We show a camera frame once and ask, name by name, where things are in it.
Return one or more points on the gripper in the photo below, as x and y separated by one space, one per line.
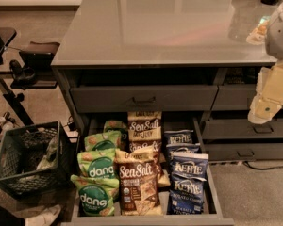
280 37

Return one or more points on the brown sea salt bag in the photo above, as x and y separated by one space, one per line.
138 183
144 125
163 179

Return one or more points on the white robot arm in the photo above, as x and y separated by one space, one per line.
270 33

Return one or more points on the upper right grey drawer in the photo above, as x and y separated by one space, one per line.
234 97

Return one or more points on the grey drawer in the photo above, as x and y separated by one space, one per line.
242 129
244 151
234 97
139 98

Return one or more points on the upper left grey drawer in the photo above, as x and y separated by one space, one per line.
139 98

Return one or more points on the middle right grey drawer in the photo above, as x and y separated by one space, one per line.
242 129

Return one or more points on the lower right grey drawer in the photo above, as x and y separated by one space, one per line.
244 151

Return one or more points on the rear blue Kettle bag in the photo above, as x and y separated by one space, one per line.
181 136

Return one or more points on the blue kettle bag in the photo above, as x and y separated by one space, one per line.
186 195
181 148
189 165
181 136

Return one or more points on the front blue Kettle bag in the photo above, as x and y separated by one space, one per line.
186 195

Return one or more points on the grey cabinet with glass counter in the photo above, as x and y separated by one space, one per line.
162 42

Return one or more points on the open middle drawer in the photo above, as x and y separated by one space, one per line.
212 215

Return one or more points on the rear green Dang bag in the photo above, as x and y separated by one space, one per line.
113 125

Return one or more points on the green dang bag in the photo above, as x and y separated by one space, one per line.
113 125
97 164
102 141
97 195

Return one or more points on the front green Dang bag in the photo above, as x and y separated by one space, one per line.
97 195

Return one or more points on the dark green plastic crate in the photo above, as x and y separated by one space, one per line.
35 159

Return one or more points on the white shoe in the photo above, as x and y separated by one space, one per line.
46 218

